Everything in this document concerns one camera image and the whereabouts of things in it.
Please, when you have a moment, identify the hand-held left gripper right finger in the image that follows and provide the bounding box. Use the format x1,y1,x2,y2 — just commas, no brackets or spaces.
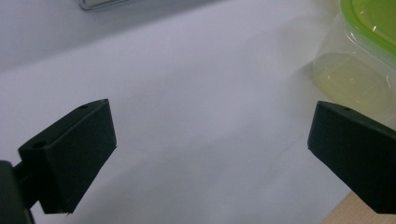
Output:
306,100,396,215

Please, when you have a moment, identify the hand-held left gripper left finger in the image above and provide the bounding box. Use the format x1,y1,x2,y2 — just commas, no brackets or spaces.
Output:
18,98,118,215

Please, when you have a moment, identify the rectangular clear container green lid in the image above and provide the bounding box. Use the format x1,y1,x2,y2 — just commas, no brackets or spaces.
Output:
312,0,396,130

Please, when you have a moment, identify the white wire rack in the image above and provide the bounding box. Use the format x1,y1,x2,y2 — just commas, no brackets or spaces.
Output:
74,0,134,11

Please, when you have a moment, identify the light grey table mat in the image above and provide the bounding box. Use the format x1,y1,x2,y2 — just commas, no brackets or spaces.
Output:
0,0,396,224

